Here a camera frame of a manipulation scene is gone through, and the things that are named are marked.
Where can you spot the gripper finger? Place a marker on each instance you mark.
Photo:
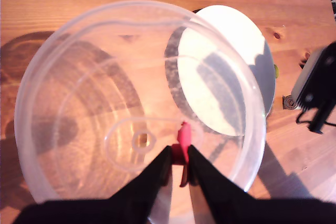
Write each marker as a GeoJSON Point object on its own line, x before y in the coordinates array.
{"type": "Point", "coordinates": [149, 182]}
{"type": "Point", "coordinates": [210, 182]}

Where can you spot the green capsule lid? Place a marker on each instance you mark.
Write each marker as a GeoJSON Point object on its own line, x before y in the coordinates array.
{"type": "Point", "coordinates": [276, 71]}

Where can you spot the white ceramic plate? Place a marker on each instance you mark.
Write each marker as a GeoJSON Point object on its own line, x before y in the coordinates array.
{"type": "Point", "coordinates": [231, 24]}

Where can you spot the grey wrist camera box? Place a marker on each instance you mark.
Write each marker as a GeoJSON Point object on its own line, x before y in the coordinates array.
{"type": "Point", "coordinates": [307, 74]}

